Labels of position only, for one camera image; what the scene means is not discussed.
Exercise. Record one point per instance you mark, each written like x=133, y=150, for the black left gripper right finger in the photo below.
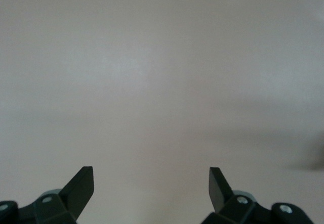
x=227, y=206

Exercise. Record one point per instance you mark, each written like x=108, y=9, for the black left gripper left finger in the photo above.
x=73, y=198

